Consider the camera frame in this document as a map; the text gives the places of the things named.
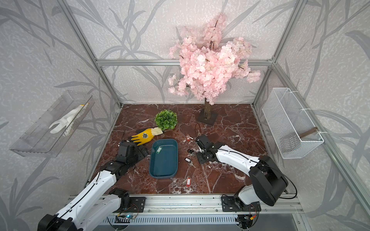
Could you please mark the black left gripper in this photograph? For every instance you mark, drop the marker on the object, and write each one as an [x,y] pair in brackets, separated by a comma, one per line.
[140,155]

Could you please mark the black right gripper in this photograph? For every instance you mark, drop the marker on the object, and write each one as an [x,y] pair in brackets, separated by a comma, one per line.
[198,156]

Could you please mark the key with red tag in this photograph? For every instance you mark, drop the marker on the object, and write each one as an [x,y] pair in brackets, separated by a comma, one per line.
[188,182]
[189,138]

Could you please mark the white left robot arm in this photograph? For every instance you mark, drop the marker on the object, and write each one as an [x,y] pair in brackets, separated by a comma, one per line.
[85,212]

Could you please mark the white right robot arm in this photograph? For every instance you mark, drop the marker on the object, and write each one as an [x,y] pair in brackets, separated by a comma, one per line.
[267,181]

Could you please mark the teal plastic storage box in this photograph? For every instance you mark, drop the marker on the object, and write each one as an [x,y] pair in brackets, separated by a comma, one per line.
[165,164]

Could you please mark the yellow black work glove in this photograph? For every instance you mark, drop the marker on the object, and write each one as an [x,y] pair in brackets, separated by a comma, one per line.
[146,136]

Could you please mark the green artificial potted plant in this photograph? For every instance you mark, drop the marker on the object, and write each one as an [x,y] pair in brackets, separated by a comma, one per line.
[166,120]

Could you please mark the white glove on shelf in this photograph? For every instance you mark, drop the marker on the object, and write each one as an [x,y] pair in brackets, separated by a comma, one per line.
[67,121]

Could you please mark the pink blossom artificial tree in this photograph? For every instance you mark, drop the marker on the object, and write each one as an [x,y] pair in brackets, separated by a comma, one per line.
[207,65]

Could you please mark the aluminium front rail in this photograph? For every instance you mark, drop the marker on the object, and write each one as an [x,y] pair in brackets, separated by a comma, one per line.
[202,204]

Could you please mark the brush with wooden handle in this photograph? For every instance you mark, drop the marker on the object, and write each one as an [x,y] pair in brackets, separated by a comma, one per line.
[292,140]

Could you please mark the clear plastic wall shelf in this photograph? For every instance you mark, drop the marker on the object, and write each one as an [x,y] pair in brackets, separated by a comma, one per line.
[37,141]

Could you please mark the white wire mesh basket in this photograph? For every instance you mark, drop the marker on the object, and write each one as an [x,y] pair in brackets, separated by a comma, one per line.
[285,114]

